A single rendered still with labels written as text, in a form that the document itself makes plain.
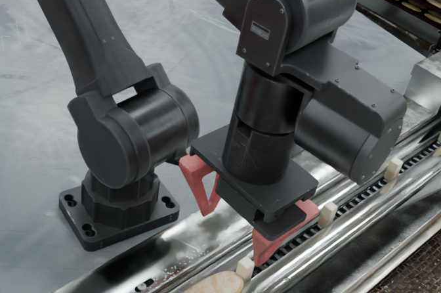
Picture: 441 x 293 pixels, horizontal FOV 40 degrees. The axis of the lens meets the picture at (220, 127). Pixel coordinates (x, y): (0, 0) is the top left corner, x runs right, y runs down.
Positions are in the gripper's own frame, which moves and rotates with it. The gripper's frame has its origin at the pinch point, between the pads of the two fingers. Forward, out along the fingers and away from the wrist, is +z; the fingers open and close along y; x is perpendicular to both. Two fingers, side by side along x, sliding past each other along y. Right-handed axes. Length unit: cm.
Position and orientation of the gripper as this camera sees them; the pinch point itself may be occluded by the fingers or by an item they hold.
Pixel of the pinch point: (235, 231)
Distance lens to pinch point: 59.9
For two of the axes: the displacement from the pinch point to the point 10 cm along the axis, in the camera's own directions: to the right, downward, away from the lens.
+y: -6.7, -5.5, 5.0
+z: -1.7, 7.7, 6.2
